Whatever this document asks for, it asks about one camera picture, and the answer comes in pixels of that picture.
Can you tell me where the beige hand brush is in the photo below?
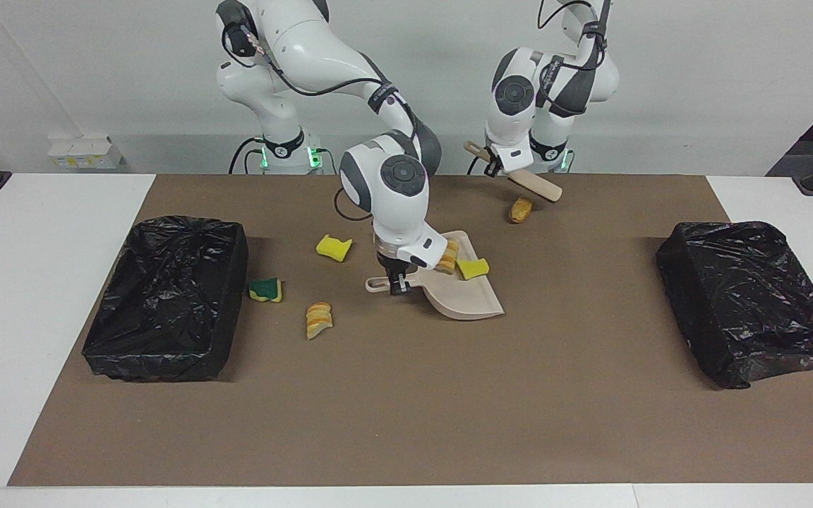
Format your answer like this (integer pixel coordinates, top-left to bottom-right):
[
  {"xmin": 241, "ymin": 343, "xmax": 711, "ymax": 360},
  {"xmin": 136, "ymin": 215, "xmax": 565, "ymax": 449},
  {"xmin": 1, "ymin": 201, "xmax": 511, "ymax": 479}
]
[{"xmin": 464, "ymin": 140, "xmax": 563, "ymax": 204}]

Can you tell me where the striped croissant piece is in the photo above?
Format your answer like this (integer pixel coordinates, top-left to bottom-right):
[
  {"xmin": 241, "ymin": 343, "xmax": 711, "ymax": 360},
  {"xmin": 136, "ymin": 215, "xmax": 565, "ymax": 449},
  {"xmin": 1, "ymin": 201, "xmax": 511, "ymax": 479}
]
[
  {"xmin": 437, "ymin": 238, "xmax": 461, "ymax": 274},
  {"xmin": 306, "ymin": 301, "xmax": 334, "ymax": 341}
]

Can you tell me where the beige plastic dustpan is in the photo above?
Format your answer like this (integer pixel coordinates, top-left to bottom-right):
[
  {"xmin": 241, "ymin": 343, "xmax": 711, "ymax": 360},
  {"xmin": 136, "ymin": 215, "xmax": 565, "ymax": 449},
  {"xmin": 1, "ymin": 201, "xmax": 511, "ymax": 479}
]
[{"xmin": 366, "ymin": 230, "xmax": 505, "ymax": 322}]

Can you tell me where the green and yellow sponge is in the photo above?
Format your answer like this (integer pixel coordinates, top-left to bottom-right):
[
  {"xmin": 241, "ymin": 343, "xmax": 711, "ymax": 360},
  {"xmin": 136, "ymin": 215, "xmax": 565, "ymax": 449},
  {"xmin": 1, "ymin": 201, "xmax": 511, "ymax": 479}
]
[{"xmin": 248, "ymin": 277, "xmax": 283, "ymax": 303}]

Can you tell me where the black bag lined bin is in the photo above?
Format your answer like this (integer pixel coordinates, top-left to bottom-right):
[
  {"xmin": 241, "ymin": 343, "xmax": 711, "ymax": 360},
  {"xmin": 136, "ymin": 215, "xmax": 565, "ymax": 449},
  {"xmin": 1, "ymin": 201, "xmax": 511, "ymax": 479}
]
[
  {"xmin": 655, "ymin": 221, "xmax": 813, "ymax": 390},
  {"xmin": 81, "ymin": 215, "xmax": 250, "ymax": 383}
]

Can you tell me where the brown table mat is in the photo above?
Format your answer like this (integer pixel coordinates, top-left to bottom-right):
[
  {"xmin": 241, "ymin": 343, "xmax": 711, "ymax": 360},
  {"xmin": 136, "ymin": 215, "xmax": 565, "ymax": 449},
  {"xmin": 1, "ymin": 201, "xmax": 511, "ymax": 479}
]
[{"xmin": 8, "ymin": 174, "xmax": 813, "ymax": 488}]

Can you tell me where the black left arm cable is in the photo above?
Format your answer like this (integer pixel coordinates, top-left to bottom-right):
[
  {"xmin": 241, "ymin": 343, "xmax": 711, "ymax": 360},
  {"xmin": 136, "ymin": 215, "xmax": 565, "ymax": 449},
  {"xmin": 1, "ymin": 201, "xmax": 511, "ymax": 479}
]
[{"xmin": 537, "ymin": 0, "xmax": 615, "ymax": 114}]

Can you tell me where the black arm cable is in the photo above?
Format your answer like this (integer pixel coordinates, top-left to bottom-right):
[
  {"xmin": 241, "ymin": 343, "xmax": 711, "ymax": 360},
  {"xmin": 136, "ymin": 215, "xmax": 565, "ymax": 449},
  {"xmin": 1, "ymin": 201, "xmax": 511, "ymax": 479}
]
[
  {"xmin": 219, "ymin": 18, "xmax": 421, "ymax": 222},
  {"xmin": 537, "ymin": 0, "xmax": 615, "ymax": 114}
]

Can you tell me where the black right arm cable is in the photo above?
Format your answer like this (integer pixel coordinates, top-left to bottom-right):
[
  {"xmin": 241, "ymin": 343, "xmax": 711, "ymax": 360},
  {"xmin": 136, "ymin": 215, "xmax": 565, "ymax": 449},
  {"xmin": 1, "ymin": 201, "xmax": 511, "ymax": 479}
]
[{"xmin": 219, "ymin": 18, "xmax": 421, "ymax": 222}]

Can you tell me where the black base cable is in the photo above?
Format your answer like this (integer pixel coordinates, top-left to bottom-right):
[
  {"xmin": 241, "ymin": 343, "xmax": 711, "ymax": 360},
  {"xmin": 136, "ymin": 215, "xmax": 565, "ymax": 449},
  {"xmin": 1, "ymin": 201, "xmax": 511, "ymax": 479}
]
[{"xmin": 229, "ymin": 136, "xmax": 266, "ymax": 175}]

